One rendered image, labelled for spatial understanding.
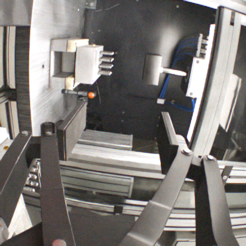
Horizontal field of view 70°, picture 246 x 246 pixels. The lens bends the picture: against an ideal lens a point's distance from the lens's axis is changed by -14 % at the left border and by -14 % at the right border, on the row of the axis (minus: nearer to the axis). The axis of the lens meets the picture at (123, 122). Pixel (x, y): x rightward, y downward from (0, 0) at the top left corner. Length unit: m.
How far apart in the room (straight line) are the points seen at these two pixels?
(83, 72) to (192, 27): 0.50
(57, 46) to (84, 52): 0.07
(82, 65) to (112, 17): 0.35
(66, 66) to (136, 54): 0.32
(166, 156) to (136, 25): 0.70
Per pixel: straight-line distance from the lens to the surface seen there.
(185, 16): 0.85
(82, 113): 0.20
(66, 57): 0.61
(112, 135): 0.70
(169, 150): 0.16
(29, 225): 0.66
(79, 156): 0.49
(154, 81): 0.58
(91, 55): 0.52
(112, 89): 0.85
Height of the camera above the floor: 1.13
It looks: 1 degrees down
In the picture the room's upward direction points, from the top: 98 degrees clockwise
